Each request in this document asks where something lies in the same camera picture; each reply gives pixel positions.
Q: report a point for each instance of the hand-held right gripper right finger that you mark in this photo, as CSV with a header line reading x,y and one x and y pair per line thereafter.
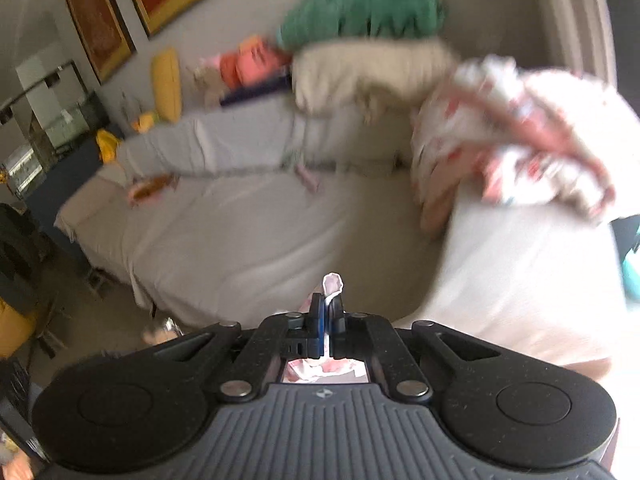
x,y
337,317

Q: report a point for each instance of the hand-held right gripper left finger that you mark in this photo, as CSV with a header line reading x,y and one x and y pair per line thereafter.
x,y
317,317

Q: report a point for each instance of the white pink soft cloth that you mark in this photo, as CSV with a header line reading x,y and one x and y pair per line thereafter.
x,y
332,284

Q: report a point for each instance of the bed with white sheet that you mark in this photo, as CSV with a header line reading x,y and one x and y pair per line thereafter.
x,y
320,240

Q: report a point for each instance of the grey cushion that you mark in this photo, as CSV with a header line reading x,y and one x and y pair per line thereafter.
x,y
210,140

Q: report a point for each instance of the small brown toy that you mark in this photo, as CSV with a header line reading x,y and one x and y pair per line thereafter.
x,y
150,187

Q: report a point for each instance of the cream pillow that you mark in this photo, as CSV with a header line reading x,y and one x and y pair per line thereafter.
x,y
370,77

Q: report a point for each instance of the floral printed blanket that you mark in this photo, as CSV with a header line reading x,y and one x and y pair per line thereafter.
x,y
520,140

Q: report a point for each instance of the orange pink plush toy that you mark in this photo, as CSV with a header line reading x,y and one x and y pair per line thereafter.
x,y
252,62

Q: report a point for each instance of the yellow cloth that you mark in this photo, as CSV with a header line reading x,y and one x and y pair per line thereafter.
x,y
106,146

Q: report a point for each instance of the yellow plush toy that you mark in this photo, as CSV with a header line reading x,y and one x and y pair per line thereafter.
x,y
167,84

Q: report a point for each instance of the dark blue cabinet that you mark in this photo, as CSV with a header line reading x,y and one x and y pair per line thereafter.
x,y
60,195

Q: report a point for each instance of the black chair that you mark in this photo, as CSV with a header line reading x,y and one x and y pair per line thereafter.
x,y
20,255

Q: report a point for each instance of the green plush toy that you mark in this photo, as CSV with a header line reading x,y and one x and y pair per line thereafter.
x,y
365,7

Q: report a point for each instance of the glass aquarium tank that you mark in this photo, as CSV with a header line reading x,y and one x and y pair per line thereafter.
x,y
50,110

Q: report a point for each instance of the brown gold framed picture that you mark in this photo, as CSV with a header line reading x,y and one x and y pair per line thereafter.
x,y
96,17

